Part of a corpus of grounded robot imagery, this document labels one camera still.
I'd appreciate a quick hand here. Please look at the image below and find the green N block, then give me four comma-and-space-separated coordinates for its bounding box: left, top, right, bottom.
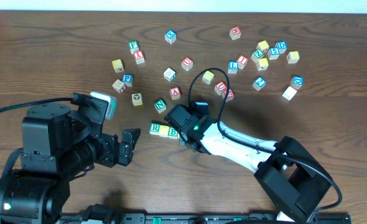
154, 99, 167, 113

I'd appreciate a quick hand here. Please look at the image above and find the blue X block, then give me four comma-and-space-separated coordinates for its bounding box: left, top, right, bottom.
164, 30, 177, 44

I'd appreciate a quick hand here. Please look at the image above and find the red U block lower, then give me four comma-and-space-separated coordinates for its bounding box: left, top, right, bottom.
215, 81, 228, 95

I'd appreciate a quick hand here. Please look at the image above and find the blue 5 block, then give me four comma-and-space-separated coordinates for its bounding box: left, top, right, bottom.
267, 47, 280, 60

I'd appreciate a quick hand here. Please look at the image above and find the yellow 8 block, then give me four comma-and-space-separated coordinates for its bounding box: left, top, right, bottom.
287, 51, 300, 64

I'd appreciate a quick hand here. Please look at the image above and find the red block top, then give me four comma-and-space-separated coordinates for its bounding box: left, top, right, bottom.
230, 26, 241, 40

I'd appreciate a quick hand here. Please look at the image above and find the blue d block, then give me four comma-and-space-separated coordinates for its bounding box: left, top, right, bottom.
290, 76, 304, 90
275, 41, 287, 54

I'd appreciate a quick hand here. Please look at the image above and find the yellow block O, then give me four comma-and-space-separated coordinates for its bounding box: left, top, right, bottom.
158, 125, 170, 138

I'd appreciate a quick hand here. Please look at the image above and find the blue 2 block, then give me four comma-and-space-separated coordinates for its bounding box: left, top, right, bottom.
253, 77, 266, 91

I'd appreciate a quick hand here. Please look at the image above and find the yellow picture block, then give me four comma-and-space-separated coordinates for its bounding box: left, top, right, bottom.
132, 93, 143, 106

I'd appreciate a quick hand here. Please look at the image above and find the red A block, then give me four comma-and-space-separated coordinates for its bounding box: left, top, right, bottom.
169, 86, 181, 100

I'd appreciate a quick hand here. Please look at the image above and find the red I block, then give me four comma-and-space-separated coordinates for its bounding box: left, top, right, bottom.
237, 55, 249, 69

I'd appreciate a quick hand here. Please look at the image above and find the yellow block by Z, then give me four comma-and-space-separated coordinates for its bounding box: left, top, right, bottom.
256, 58, 269, 71

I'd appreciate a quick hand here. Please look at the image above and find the white grey picture block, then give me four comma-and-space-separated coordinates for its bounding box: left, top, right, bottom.
164, 67, 176, 82

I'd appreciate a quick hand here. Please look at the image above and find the blue D block right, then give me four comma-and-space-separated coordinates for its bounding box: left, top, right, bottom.
290, 76, 304, 90

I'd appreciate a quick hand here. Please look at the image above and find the green B block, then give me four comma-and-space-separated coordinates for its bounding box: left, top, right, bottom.
168, 127, 180, 139

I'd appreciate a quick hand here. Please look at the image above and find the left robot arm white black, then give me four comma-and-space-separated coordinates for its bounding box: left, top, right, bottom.
0, 100, 141, 223

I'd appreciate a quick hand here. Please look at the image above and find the red U block upper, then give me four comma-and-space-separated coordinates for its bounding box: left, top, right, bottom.
181, 57, 193, 72

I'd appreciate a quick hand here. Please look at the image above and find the yellow block centre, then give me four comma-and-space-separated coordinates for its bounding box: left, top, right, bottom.
202, 70, 215, 85

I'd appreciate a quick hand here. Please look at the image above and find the blue D block upper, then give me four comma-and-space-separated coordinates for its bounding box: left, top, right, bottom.
275, 41, 287, 54

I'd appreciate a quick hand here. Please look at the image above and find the green F block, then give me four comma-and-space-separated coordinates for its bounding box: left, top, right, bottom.
128, 40, 140, 54

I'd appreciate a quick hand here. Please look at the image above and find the yellow block far left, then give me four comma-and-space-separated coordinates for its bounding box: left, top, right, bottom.
112, 59, 124, 73

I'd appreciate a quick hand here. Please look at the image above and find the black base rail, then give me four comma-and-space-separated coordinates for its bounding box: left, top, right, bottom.
58, 212, 352, 224

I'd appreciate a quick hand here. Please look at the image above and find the blue P block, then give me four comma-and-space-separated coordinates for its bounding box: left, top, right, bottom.
121, 73, 133, 87

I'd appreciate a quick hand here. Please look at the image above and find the green R block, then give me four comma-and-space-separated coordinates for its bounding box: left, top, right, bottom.
149, 123, 160, 136

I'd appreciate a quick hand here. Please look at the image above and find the red u block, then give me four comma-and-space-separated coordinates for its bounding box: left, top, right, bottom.
181, 57, 193, 72
215, 81, 228, 95

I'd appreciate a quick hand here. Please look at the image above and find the yellow block upper right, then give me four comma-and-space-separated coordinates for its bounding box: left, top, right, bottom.
256, 40, 269, 53

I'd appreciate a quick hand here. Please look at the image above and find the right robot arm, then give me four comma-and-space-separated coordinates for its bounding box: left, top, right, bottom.
164, 105, 332, 222

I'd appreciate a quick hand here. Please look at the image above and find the blue L block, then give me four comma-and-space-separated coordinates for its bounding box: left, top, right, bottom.
228, 61, 239, 74

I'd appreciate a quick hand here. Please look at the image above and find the beige red block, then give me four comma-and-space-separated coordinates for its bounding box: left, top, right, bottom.
112, 80, 126, 93

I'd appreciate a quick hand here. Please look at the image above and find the white blank block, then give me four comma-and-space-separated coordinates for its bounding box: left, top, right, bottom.
282, 86, 297, 101

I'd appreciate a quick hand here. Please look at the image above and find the green Z block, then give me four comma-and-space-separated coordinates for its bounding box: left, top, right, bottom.
251, 49, 264, 63

